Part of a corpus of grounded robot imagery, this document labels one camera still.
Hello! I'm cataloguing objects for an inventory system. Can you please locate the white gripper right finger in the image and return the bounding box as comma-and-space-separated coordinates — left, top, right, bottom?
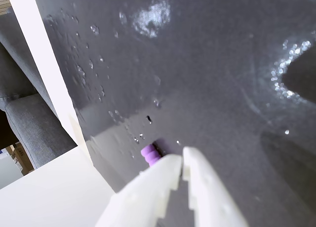
182, 146, 249, 227

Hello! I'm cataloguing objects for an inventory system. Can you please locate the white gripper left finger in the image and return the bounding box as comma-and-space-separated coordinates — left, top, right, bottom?
94, 154, 183, 227

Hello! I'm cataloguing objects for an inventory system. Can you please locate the purple ribbed pen grip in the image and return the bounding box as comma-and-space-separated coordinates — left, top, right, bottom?
140, 144, 163, 167

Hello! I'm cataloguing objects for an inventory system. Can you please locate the glossy black table mat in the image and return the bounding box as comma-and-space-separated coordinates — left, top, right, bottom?
31, 0, 316, 227

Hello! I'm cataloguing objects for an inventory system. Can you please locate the brown cardboard box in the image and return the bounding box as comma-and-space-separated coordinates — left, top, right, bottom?
5, 141, 35, 176

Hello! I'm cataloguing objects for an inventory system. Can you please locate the grey fabric chair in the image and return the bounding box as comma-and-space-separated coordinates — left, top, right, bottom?
0, 12, 78, 169

